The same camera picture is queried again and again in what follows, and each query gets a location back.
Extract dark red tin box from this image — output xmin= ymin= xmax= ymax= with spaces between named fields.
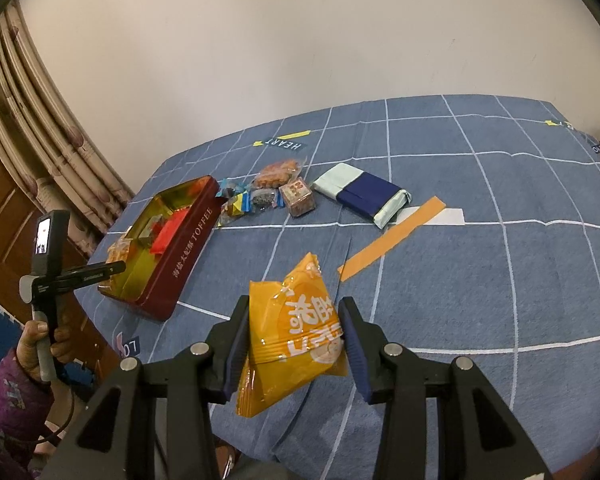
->
xmin=97 ymin=176 xmax=220 ymax=322

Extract beige patterned curtain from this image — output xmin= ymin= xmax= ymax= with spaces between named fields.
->
xmin=0 ymin=0 xmax=136 ymax=258

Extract blue and yellow wrapped candy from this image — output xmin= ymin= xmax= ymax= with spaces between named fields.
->
xmin=220 ymin=192 xmax=254 ymax=224

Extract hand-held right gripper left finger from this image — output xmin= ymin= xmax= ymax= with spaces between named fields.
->
xmin=40 ymin=296 xmax=251 ymax=480

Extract square red-print snack packet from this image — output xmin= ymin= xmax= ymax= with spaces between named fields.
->
xmin=279 ymin=177 xmax=319 ymax=219

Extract mint and navy folded pack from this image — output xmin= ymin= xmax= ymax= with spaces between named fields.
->
xmin=312 ymin=162 xmax=414 ymax=231

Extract person's left forearm purple sleeve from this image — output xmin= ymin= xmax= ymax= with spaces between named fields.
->
xmin=0 ymin=349 xmax=57 ymax=480

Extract brown wooden door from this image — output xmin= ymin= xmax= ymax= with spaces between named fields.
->
xmin=0 ymin=125 xmax=118 ymax=368

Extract dark candy with blue ends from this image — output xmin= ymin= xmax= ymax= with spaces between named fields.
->
xmin=250 ymin=187 xmax=286 ymax=211

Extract blue grid bed sheet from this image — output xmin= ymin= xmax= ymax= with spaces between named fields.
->
xmin=75 ymin=94 xmax=600 ymax=480

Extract orange snack packet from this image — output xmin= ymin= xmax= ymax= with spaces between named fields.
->
xmin=236 ymin=253 xmax=349 ymax=418

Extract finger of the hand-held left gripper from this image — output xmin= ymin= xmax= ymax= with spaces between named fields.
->
xmin=55 ymin=260 xmax=127 ymax=293

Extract clear bag of fried snacks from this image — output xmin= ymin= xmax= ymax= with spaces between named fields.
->
xmin=252 ymin=159 xmax=307 ymax=191

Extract orange tape strip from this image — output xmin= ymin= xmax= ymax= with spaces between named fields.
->
xmin=337 ymin=196 xmax=447 ymax=282

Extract red snack packet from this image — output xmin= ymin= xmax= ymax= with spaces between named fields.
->
xmin=150 ymin=208 xmax=191 ymax=253

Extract person's left hand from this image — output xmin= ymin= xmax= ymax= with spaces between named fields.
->
xmin=11 ymin=311 xmax=74 ymax=377

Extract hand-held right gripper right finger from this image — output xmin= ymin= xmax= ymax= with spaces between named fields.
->
xmin=338 ymin=296 xmax=552 ymax=480

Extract small orange snack pack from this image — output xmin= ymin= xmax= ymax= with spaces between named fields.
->
xmin=105 ymin=237 xmax=133 ymax=267

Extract white tape strip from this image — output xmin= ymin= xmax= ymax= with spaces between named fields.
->
xmin=395 ymin=207 xmax=466 ymax=227

